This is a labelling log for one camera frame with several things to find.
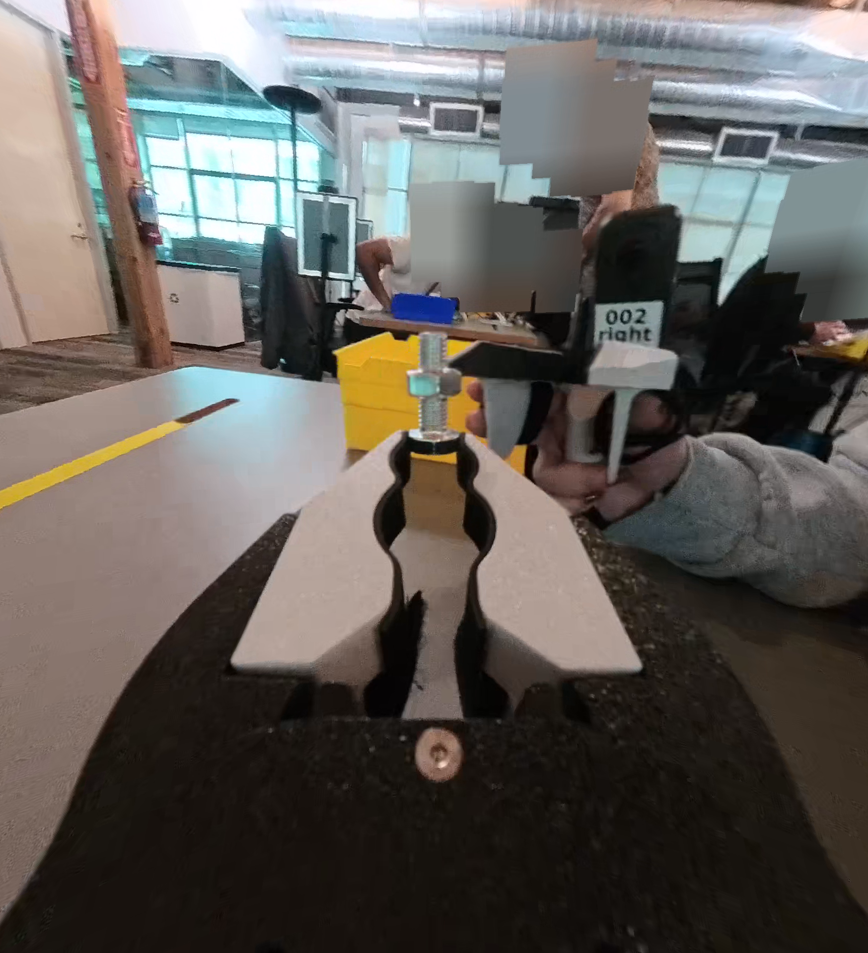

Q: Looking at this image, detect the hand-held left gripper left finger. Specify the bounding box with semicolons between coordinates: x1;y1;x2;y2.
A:
230;432;426;708

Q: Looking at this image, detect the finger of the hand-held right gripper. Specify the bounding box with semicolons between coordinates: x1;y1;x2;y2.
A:
443;342;578;386

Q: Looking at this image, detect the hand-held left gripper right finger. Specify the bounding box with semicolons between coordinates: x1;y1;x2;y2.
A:
455;432;644;706

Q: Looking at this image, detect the silver hex nut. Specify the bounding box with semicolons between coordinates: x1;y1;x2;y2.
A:
406;368;463;400

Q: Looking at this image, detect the silver flange bolt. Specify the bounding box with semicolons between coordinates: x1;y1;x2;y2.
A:
406;333;465;455

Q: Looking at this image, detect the person's right forearm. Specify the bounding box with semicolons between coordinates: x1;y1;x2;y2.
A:
604;406;868;608

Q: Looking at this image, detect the person's right hand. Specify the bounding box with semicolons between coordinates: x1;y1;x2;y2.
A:
466;380;692;526

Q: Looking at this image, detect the blue plastic bin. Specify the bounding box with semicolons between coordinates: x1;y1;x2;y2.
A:
391;292;459;326

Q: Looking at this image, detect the wooden desk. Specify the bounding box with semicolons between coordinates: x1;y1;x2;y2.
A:
358;309;547;348

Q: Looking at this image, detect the white air vent grille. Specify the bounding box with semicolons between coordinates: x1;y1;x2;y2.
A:
429;103;485;137
713;128;780;163

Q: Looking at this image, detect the yellow plastic bin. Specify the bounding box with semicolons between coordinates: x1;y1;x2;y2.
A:
333;333;530;472

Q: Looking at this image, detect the white framed board on stand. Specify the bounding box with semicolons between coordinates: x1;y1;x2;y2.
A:
296;191;359;299

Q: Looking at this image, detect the dark jacket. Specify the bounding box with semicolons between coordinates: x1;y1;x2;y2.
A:
259;225;325;381

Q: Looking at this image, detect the yellow tape strip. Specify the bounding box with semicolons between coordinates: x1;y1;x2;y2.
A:
0;420;185;528

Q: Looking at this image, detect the white recycling cabinet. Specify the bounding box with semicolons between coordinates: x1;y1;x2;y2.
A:
157;262;247;351

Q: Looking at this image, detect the black floor lamp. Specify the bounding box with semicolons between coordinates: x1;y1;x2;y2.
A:
263;84;323;224

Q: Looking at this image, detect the red fire extinguisher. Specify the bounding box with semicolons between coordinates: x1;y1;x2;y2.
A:
129;181;163;247

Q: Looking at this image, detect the white door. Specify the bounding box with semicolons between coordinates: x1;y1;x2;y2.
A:
0;0;118;352

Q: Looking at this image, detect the silver ventilation duct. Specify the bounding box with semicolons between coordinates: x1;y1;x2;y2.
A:
270;0;868;135

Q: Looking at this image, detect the wooden post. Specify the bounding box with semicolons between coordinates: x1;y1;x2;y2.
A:
65;0;174;369

